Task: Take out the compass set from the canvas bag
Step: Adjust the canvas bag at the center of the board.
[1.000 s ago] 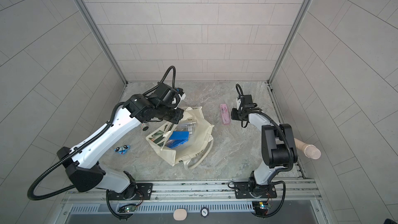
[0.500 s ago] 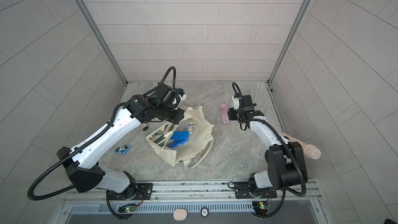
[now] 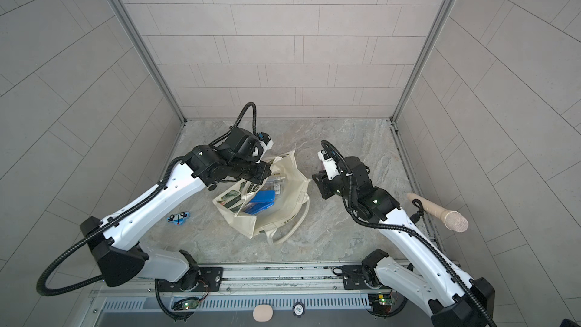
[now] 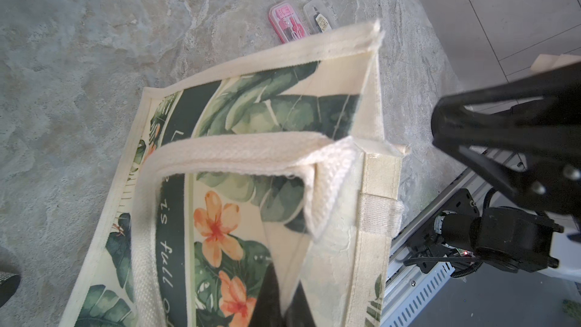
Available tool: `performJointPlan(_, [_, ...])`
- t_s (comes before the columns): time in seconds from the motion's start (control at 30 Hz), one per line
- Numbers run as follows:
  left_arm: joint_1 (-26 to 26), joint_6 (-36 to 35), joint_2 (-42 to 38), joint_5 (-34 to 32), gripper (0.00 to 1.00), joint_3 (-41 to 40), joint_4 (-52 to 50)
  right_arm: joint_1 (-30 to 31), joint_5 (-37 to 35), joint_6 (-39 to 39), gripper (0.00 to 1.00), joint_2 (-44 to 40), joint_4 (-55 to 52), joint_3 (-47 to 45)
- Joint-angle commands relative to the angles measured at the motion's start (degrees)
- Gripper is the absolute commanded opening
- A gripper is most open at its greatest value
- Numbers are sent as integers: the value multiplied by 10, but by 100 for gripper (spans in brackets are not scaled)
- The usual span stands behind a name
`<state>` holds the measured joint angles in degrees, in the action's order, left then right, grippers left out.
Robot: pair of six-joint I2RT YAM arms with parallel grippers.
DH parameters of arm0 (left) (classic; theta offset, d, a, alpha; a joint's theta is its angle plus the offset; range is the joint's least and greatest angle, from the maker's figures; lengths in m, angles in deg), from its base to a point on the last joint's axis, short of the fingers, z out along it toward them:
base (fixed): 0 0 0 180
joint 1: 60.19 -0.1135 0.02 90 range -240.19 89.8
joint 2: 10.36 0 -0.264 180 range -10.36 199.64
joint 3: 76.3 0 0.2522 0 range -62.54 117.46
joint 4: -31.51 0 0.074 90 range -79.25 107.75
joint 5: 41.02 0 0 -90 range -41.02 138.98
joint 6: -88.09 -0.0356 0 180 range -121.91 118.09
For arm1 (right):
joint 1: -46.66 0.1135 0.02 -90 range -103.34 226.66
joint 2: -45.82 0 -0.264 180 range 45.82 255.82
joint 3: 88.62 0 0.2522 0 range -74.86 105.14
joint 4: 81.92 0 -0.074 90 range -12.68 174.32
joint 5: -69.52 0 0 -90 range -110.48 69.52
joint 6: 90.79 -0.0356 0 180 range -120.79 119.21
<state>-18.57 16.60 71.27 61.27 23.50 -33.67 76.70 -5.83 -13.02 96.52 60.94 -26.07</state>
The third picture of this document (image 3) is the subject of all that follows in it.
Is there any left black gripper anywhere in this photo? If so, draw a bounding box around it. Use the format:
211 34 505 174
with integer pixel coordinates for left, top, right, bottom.
228 157 276 184

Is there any left green circuit board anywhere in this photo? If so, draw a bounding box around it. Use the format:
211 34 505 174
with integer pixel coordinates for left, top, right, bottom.
172 297 204 311

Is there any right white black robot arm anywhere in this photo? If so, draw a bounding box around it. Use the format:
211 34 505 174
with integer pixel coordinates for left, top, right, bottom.
313 140 496 326

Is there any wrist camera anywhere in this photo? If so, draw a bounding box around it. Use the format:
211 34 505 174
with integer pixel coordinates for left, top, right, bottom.
318 150 340 180
223 127 274 162

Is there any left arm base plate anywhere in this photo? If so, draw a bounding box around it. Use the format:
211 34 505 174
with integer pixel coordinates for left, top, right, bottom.
157 266 224 293

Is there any blue compass set case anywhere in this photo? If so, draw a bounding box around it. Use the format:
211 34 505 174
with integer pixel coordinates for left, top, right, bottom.
250 190 276 203

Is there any green circuit board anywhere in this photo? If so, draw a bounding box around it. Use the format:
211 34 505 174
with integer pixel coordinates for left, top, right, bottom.
172 297 204 311
368 294 393 316

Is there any right green circuit board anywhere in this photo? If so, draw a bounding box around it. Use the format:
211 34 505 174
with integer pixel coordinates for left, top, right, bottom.
368 294 393 316

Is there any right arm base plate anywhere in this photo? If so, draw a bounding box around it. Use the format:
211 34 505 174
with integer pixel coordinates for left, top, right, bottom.
334 265 381 290

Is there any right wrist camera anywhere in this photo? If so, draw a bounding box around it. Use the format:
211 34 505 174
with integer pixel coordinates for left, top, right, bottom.
318 150 340 180

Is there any clear compass case with barcode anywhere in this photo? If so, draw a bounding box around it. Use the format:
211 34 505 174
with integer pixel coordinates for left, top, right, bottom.
262 177 286 197

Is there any aluminium rail frame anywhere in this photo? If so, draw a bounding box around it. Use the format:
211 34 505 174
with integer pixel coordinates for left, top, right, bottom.
88 260 471 301

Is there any pink round pad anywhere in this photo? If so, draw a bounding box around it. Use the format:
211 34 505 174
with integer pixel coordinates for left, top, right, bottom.
253 304 274 322

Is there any blue toy car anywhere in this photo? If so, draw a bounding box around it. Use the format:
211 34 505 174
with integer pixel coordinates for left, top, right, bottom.
166 211 190 226

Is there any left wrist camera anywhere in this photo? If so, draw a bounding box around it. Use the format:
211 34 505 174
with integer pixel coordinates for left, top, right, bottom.
223 127 274 162

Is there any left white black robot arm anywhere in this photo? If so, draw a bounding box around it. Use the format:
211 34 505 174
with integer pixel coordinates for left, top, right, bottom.
36 101 272 297

